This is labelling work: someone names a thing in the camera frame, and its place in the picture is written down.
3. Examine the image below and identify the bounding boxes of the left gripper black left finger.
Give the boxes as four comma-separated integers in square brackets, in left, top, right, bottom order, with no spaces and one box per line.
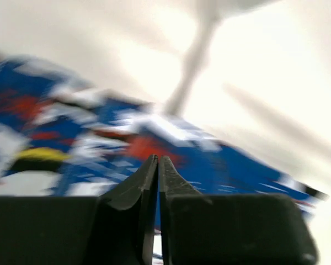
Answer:
[0,155,158,264]

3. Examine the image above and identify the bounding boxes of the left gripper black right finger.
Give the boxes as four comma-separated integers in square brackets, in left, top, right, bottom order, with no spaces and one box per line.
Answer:
[159,156,319,265]

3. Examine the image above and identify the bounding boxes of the blue white red patterned trousers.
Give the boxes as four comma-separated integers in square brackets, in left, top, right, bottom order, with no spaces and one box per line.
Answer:
[0,54,329,257]

